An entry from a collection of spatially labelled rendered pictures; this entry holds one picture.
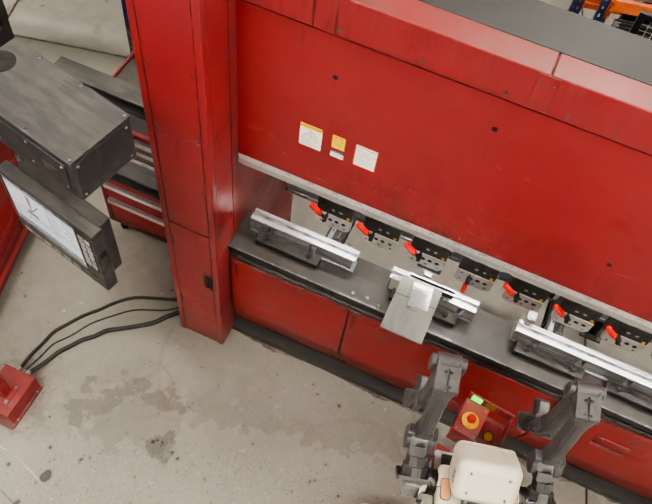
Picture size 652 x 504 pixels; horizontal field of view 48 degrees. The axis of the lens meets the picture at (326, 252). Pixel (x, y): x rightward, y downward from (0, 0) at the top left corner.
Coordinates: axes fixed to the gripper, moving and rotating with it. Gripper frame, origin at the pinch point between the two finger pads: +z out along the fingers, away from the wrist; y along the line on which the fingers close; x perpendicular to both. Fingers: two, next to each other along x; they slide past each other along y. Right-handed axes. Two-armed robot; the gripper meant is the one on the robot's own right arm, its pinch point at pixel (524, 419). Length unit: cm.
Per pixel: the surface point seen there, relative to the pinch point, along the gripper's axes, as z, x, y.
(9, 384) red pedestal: 77, 40, 228
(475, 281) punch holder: 0, -48, 28
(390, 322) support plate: 13, -26, 56
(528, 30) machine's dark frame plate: -89, -112, 43
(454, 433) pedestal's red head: 21.7, 13.1, 21.2
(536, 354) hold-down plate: 23.2, -25.4, -6.8
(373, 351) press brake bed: 64, -12, 57
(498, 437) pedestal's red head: 24.5, 11.4, 2.4
